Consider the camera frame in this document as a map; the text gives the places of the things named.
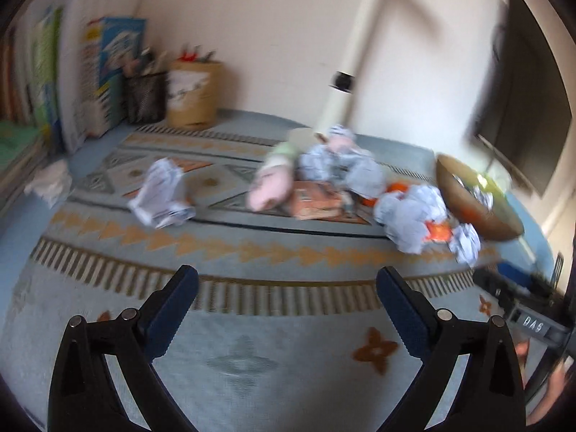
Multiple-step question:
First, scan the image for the black monitor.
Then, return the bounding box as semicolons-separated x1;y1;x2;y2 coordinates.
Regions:
472;0;573;197

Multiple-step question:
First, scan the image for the stack of green books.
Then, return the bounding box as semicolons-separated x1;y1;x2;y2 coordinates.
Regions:
0;121;48;201

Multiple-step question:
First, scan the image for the bamboo pen holder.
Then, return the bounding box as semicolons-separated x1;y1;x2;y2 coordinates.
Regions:
166;59;224;129

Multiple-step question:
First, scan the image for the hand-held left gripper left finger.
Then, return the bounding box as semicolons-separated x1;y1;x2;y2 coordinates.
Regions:
47;265;199;432

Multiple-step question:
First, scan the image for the checkered crumpled cloth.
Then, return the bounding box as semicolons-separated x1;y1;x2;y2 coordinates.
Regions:
326;123;358;140

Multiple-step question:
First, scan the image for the row of upright books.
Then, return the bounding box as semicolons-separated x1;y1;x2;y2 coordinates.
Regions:
0;0;143;154

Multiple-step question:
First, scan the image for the blue book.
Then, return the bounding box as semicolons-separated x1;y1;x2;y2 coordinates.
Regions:
81;17;147;132

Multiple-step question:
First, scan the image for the white tissue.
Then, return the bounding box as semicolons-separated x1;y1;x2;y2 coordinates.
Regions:
24;159;73;208

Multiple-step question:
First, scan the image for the orange snack packet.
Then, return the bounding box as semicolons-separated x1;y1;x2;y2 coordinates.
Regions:
288;181;357;221

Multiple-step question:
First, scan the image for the person's right hand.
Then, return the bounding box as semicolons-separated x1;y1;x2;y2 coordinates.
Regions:
515;339;574;426

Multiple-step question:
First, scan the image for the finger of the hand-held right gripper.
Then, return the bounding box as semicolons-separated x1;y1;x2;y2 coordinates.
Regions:
472;262;547;307

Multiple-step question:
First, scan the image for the small orange wrapper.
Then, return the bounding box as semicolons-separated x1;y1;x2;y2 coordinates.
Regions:
425;220;453;242

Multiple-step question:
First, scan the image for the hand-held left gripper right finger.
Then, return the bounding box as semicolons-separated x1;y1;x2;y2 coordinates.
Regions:
376;266;526;432

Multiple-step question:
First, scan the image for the pastel dango plush toy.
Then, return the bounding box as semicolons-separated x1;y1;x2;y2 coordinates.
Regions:
246;141;301;213

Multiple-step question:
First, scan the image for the patterned table mat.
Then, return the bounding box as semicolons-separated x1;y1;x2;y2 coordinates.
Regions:
0;112;559;432

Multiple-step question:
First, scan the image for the bunch of red pens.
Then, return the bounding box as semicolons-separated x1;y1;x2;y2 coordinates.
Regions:
179;44;217;64

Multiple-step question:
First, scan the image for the brown ribbed bowl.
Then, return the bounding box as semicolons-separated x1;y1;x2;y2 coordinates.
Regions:
434;154;525;242

